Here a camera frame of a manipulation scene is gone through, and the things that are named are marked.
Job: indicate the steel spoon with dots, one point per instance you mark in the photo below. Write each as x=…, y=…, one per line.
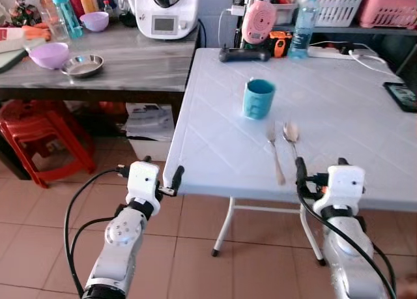
x=291, y=132

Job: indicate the white charger plug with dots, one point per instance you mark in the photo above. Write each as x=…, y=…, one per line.
x=236, y=11

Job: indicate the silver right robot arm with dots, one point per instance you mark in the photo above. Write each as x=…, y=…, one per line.
x=348, y=260

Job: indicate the white kitchen mixer appliance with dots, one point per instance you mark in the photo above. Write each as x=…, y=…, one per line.
x=164, y=15

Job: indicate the teal plastic drinking bottle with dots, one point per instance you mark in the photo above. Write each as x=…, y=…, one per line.
x=66, y=14

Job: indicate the round steel dish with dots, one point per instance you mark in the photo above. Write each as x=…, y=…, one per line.
x=82, y=66

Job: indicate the red plastic stool stack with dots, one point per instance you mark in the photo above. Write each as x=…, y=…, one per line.
x=36, y=133

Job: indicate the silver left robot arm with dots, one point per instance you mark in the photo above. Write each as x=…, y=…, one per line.
x=120, y=247

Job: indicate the clear water bottle blue cap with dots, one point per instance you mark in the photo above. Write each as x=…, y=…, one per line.
x=303, y=27

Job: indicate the large purple plastic bowl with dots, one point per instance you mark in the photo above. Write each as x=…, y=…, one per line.
x=49, y=55

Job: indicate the teal ceramic cup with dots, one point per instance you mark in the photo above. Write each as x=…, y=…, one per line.
x=258, y=99

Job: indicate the person's hand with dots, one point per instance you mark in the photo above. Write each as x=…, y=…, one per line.
x=408, y=288

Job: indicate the pink plastic basket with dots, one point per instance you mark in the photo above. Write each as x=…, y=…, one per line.
x=388, y=11

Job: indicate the white cardboard box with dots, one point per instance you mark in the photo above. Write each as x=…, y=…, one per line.
x=150, y=126

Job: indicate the steel fork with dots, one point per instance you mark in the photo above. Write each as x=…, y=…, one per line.
x=275, y=152

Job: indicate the white folding plastic table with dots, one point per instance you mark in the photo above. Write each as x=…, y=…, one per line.
x=339, y=142

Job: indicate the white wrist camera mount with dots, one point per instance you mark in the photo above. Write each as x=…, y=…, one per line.
x=344, y=185
x=143, y=180

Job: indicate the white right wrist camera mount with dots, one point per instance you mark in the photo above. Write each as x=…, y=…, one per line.
x=344, y=185

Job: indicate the pink round gadget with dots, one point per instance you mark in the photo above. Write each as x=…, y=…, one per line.
x=258, y=22

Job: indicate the grey wooden counter table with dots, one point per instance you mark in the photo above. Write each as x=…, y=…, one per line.
x=143, y=61

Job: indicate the black smartphone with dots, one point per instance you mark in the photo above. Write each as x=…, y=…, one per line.
x=402, y=96

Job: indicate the white plastic basket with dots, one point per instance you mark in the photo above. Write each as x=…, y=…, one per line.
x=339, y=4

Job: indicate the orange and black device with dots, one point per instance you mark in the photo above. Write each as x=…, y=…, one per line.
x=280, y=45

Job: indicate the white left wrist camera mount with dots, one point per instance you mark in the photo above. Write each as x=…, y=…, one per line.
x=143, y=180

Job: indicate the white power strip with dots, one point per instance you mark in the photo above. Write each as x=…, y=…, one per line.
x=331, y=51

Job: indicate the black game controller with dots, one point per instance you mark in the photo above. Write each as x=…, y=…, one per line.
x=244, y=54

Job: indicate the small purple bowl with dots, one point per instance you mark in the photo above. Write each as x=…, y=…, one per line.
x=94, y=21

